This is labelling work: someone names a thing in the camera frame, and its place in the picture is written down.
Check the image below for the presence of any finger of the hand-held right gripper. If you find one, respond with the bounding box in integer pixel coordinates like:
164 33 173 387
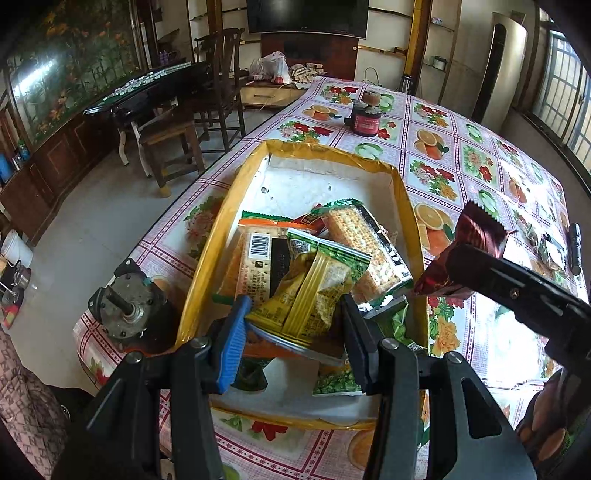
441 244 591 344

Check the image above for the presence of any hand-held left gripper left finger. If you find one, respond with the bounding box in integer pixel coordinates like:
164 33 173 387
51 295 254 480

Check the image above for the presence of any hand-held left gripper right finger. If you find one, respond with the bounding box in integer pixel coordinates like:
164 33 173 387
341 295 539 480

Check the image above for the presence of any dark green snack packet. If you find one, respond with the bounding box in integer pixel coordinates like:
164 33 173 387
233 357 269 393

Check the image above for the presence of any orange snack packet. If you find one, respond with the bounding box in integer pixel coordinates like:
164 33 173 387
240 320 347 365

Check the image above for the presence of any bright green pea packet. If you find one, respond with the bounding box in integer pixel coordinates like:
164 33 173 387
313 355 365 398

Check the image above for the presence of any maroon foil snack packet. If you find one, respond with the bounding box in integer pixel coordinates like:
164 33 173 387
412 200 518 297

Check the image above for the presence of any yellow green snack packet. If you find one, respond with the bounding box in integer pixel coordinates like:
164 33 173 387
265 228 324 324
281 240 372 356

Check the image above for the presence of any orange cracker packet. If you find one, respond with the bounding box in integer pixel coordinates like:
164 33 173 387
215 217 319 324

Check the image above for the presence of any clear green-edged cracker packet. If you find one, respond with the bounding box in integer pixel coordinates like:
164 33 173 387
311 198 415 309

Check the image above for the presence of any white tray with yellow edge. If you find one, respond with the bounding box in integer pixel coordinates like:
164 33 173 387
174 140 432 432

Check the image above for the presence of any person's right hand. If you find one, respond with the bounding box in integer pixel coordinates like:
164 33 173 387
515 369 591 480

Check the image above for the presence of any silver green snack packet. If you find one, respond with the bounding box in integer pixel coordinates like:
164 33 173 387
538 235 566 271

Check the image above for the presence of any fruit print tablecloth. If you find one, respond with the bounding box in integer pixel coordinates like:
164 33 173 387
74 76 591 480

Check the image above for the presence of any black flashlight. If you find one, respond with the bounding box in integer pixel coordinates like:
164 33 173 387
567 223 583 276

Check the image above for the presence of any grey electric motor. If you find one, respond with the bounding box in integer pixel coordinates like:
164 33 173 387
88 258 178 354

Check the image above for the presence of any barred window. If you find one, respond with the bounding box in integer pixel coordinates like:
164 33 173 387
531 28 591 176

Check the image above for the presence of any black jar with red label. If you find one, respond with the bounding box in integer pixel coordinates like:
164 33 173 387
344 102 384 137

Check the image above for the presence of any low wooden chair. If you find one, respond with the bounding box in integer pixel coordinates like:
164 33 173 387
139 117 206 188

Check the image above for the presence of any standing air conditioner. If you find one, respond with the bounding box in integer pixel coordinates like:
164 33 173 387
471 11 529 125

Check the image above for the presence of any pink patterned garment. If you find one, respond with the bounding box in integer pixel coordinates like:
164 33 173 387
0 323 70 480

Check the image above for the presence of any metal pot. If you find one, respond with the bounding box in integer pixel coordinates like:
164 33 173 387
0 261 33 305

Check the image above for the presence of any white bucket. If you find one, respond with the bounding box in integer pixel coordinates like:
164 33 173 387
0 229 34 268

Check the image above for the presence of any yellow pillar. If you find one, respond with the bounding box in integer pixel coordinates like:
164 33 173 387
406 0 432 77

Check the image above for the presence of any low wooden tv stand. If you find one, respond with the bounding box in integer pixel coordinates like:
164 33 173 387
240 83 305 109

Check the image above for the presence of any dark wooden sideboard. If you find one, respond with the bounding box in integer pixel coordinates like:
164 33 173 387
0 111 121 245

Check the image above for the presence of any tall dark wooden chair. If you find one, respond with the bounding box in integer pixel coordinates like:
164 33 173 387
194 28 247 153

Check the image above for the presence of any black mahjong table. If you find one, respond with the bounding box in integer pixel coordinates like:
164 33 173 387
83 62 215 178

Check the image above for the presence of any stack of small boxes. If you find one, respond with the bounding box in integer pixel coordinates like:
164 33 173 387
291 62 326 84

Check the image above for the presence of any white plastic bag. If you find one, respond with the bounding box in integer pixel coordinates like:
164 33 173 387
249 52 291 85

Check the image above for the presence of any dark wooden tv panel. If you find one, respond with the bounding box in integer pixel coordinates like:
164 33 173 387
261 32 358 81

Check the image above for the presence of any black television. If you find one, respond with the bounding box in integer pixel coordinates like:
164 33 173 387
246 0 370 40

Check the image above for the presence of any large floral wall painting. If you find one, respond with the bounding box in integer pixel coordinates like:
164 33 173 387
4 0 144 148

